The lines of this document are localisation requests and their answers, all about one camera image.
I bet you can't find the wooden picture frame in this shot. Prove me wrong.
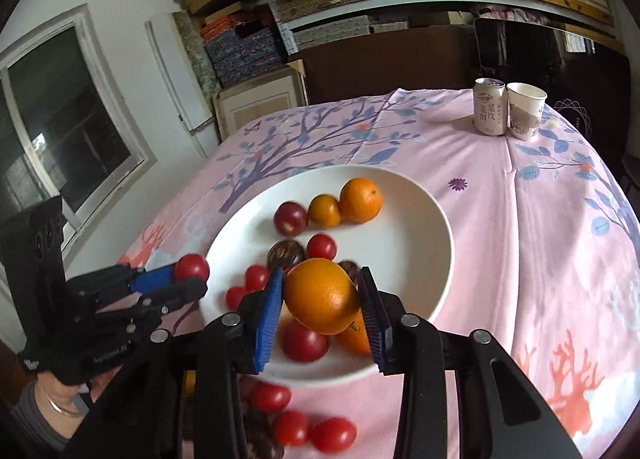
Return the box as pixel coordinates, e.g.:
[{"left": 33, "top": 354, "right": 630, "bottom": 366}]
[{"left": 212, "top": 59, "right": 308, "bottom": 144}]

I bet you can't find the black glossy panel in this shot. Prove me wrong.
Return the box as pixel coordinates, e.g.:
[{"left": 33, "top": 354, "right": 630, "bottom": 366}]
[{"left": 472, "top": 16, "right": 631, "bottom": 140}]

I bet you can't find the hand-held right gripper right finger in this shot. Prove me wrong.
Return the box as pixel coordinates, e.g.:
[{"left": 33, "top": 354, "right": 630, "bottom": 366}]
[{"left": 356, "top": 266, "right": 585, "bottom": 459}]

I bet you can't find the dark red plum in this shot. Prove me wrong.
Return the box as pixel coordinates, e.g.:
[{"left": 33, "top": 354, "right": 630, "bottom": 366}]
[
  {"left": 273, "top": 202, "right": 308, "bottom": 236},
  {"left": 279, "top": 319, "right": 330, "bottom": 364}
]

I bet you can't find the pink cloth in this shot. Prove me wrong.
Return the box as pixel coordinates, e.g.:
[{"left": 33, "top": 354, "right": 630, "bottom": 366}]
[{"left": 480, "top": 6, "right": 543, "bottom": 22}]

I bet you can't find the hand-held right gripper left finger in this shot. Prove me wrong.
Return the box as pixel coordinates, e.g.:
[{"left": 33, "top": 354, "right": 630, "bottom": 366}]
[{"left": 65, "top": 268, "right": 285, "bottom": 459}]

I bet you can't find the pink deer-print tablecloth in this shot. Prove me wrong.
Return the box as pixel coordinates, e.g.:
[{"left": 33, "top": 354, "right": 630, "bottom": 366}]
[{"left": 117, "top": 87, "right": 640, "bottom": 459}]

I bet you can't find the white board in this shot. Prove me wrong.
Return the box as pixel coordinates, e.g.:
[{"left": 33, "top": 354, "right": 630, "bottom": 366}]
[{"left": 145, "top": 14, "right": 221, "bottom": 160}]

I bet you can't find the red cherry tomato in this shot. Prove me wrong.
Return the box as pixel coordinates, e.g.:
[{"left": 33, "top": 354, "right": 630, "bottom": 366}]
[
  {"left": 245, "top": 265, "right": 271, "bottom": 291},
  {"left": 250, "top": 381, "right": 292, "bottom": 413},
  {"left": 271, "top": 410, "right": 311, "bottom": 447},
  {"left": 306, "top": 234, "right": 337, "bottom": 261},
  {"left": 174, "top": 254, "right": 211, "bottom": 284},
  {"left": 310, "top": 417, "right": 357, "bottom": 454},
  {"left": 225, "top": 286, "right": 249, "bottom": 311}
]

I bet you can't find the paper cup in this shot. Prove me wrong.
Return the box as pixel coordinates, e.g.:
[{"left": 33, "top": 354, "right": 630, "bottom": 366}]
[{"left": 506, "top": 82, "right": 548, "bottom": 141}]

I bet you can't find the large orange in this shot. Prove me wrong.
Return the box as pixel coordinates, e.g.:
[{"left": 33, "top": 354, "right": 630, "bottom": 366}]
[{"left": 283, "top": 259, "right": 361, "bottom": 336}]

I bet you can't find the white-framed window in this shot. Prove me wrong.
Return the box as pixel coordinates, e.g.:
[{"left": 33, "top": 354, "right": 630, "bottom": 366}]
[{"left": 0, "top": 4, "right": 158, "bottom": 250}]

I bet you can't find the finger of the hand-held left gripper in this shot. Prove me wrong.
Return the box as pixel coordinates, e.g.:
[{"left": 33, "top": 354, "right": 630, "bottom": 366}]
[
  {"left": 97, "top": 263, "right": 177, "bottom": 296},
  {"left": 97, "top": 277, "right": 209, "bottom": 327}
]

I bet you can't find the white plate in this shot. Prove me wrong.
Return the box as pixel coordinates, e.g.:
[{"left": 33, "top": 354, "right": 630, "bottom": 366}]
[{"left": 199, "top": 164, "right": 455, "bottom": 386}]

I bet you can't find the dark wooden cabinet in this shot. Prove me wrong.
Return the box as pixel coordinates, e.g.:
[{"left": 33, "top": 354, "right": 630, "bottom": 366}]
[{"left": 287, "top": 26, "right": 478, "bottom": 104}]

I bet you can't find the drink can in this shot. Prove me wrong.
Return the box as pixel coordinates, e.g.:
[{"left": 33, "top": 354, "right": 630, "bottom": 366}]
[{"left": 473, "top": 78, "right": 510, "bottom": 136}]

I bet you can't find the dark passion fruit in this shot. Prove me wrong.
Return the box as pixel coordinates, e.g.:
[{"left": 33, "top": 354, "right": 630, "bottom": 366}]
[
  {"left": 267, "top": 240, "right": 306, "bottom": 271},
  {"left": 337, "top": 261, "right": 362, "bottom": 287},
  {"left": 242, "top": 404, "right": 273, "bottom": 445}
]

